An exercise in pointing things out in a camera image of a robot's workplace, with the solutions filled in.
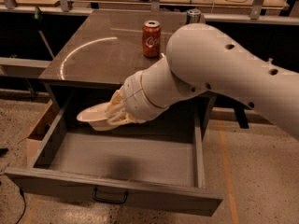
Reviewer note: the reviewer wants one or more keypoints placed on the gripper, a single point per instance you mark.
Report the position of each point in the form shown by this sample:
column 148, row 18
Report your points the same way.
column 133, row 93

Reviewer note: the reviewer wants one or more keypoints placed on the red coca cola can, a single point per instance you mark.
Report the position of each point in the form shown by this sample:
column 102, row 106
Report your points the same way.
column 151, row 38

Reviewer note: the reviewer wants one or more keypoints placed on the blue silver redbull can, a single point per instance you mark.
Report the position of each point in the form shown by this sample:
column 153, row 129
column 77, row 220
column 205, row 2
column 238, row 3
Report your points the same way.
column 193, row 16

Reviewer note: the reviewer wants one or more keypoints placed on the black drawer handle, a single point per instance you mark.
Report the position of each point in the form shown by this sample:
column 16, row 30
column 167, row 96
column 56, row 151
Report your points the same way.
column 111, row 198

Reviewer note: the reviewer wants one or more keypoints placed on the open grey top drawer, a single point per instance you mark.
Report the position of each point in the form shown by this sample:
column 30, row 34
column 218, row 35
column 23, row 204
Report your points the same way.
column 160, row 171

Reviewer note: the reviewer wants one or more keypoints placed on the grey low shelf left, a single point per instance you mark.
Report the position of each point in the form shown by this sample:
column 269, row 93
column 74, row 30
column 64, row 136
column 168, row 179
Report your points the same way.
column 25, row 68

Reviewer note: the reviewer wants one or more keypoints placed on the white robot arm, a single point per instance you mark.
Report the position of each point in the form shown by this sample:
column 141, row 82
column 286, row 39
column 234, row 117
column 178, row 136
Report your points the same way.
column 202, row 58

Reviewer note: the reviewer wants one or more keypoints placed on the white paper bowl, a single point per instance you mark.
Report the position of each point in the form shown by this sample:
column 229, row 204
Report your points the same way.
column 96, row 116

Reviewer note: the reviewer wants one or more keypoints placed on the green handled tool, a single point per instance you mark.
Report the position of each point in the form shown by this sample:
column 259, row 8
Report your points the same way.
column 38, row 19

